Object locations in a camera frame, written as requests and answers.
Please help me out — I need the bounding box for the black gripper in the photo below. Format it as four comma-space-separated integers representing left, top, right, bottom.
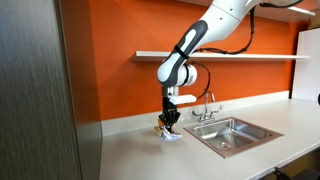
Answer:
158, 96, 181, 133

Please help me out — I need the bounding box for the brown candy packet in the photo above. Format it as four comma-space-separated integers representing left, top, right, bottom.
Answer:
153, 124, 184, 142

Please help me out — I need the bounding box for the white counter backsplash strip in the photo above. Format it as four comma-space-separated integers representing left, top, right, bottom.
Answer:
100, 89, 290, 138

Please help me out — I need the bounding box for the chrome sink faucet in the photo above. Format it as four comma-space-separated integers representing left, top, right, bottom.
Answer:
191, 91, 224, 126

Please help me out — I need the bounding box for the stainless steel sink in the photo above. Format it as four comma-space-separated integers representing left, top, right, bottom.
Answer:
183, 116, 285, 160

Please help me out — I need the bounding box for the dark wood cabinet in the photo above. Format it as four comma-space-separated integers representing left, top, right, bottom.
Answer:
0, 0, 103, 180

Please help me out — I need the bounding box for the white tall panel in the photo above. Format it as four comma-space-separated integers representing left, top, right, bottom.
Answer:
291, 28, 320, 103

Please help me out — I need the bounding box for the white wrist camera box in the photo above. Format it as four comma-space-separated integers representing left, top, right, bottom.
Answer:
169, 94, 198, 106

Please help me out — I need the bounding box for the white wall shelf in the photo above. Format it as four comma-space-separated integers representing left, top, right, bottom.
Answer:
130, 50, 311, 63

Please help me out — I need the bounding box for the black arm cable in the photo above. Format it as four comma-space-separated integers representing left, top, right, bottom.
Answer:
189, 0, 305, 100

